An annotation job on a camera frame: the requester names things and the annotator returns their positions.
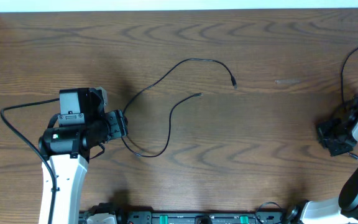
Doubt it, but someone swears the black usb cable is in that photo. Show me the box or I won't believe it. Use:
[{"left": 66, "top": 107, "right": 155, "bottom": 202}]
[{"left": 120, "top": 58, "right": 238, "bottom": 158}]

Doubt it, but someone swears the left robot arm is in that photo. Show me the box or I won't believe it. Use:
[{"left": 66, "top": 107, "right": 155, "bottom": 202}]
[{"left": 39, "top": 87, "right": 127, "bottom": 223}]

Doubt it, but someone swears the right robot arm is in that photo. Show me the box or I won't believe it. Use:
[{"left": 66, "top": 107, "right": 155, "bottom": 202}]
[{"left": 282, "top": 95, "right": 358, "bottom": 223}]

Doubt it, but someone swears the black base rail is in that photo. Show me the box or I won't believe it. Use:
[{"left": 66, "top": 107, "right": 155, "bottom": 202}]
[{"left": 78, "top": 202, "right": 300, "bottom": 224}]

